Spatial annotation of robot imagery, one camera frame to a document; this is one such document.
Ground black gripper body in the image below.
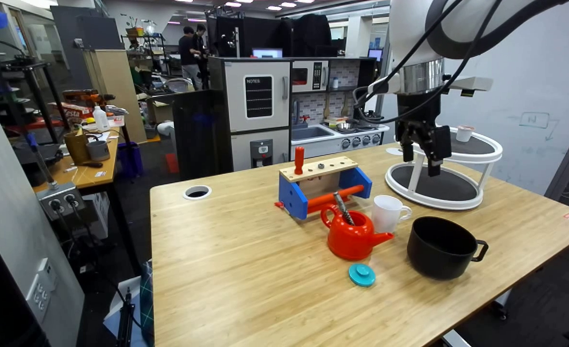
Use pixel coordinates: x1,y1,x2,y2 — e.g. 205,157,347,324
397,95,453,157

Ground white two-tier round stand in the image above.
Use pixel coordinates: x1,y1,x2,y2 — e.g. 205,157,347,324
384,122,505,212

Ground white mug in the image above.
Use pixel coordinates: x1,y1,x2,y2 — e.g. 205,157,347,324
370,193,413,236

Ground toy kitchen sink counter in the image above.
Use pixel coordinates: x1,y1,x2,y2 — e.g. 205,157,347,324
289,118,392,160

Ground metal spoon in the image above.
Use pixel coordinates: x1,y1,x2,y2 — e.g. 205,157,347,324
332,191,357,228

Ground red toy teapot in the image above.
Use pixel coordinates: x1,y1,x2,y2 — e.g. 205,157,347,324
318,203,395,263

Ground red toy peg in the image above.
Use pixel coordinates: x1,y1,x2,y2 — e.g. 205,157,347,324
293,147,307,178

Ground blue wooden peg bench toy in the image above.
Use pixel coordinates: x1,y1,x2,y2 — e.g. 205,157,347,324
274,155,374,222

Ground white toy microwave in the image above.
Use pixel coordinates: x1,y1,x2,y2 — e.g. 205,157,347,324
289,60,330,95

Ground teal round lid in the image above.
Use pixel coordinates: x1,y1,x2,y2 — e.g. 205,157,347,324
347,263,378,290

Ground white toy kitchen oven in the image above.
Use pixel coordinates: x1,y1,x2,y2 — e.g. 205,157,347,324
222,58,293,172

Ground small lit laptop screen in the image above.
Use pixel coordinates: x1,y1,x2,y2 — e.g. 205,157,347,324
251,47,284,62

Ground person in dark clothes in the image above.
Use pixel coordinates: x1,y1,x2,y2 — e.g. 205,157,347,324
195,23,212,91
178,25,201,93

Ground blue waste bin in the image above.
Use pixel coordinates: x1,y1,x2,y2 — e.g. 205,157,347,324
116,141,145,182

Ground cluttered wooden side table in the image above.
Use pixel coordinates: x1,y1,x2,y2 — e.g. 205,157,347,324
31,131,122,195

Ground large grey leaning board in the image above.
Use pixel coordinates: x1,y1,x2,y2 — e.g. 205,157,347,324
0,76,87,347

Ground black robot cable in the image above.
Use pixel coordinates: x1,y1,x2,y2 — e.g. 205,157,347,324
351,0,498,126

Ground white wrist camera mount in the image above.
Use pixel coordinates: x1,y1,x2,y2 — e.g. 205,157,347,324
448,76,496,99

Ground black bowl with handle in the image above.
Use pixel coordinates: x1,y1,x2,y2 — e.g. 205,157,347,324
405,216,490,282

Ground round table cable grommet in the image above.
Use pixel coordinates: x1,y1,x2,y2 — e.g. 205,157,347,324
181,183,212,203

